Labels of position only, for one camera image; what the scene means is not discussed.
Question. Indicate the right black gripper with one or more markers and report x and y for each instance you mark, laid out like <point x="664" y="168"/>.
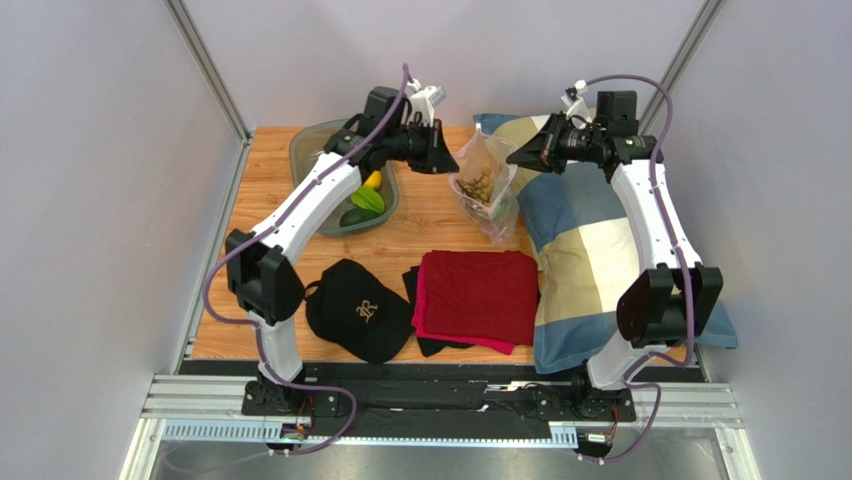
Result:
<point x="551" y="141"/>

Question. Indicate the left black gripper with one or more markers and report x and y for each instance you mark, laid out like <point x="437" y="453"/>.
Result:
<point x="436" y="157"/>

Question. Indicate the clear zip top bag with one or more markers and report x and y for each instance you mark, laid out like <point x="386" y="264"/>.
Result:
<point x="486" y="150"/>

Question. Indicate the brown longan bunch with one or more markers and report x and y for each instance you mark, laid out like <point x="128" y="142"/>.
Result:
<point x="479" y="186"/>

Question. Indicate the green watermelon toy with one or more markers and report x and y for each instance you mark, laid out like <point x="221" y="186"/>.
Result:
<point x="506" y="210"/>

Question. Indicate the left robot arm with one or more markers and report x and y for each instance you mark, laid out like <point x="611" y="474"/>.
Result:
<point x="395" y="125"/>

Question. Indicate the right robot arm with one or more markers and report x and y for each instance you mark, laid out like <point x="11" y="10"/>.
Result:
<point x="671" y="300"/>

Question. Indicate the yellow lemon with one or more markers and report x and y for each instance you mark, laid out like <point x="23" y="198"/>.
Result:
<point x="374" y="181"/>

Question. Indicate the plaid pillow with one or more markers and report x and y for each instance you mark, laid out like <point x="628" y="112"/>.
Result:
<point x="584" y="248"/>

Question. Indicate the green star fruit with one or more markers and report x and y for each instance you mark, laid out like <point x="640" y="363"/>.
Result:
<point x="367" y="198"/>

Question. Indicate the dark green avocado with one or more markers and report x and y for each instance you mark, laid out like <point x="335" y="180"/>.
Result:
<point x="357" y="216"/>

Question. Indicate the dark red folded cloth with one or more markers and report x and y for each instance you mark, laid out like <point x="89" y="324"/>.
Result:
<point x="485" y="298"/>

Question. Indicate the pink folded cloth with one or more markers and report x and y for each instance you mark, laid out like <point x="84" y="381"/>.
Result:
<point x="466" y="343"/>

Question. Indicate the black baseball cap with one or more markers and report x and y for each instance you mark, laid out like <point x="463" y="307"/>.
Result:
<point x="349" y="306"/>

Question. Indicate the black folded cloth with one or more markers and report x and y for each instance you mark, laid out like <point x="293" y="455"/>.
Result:
<point x="428" y="347"/>

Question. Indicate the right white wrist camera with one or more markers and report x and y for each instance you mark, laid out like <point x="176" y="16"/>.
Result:
<point x="576" y="110"/>

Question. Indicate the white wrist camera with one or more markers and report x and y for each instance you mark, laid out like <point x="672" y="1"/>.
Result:
<point x="423" y="101"/>
<point x="576" y="110"/>

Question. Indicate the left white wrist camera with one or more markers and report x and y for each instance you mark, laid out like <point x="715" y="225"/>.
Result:
<point x="423" y="101"/>

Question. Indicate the right aluminium frame post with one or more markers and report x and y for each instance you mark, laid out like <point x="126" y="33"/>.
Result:
<point x="700" y="26"/>

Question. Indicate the aluminium frame post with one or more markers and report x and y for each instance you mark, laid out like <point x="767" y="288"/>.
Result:
<point x="700" y="26"/>
<point x="203" y="58"/>

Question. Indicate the left aluminium frame post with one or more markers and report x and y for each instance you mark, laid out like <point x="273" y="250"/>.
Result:
<point x="203" y="58"/>

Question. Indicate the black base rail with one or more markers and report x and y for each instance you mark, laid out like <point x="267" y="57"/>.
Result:
<point x="422" y="400"/>

